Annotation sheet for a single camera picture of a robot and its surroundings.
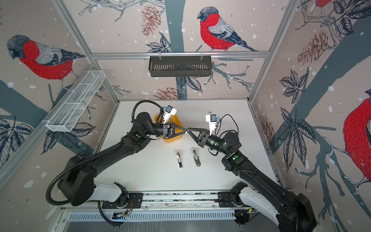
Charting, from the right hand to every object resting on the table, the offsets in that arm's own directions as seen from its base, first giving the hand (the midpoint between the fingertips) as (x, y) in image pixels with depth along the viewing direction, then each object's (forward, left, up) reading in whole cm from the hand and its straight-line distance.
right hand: (185, 133), depth 63 cm
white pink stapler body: (0, +6, -30) cm, 30 cm away
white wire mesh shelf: (+13, +61, +1) cm, 63 cm away
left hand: (-1, +1, 0) cm, 1 cm away
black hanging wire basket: (+62, +11, -3) cm, 63 cm away
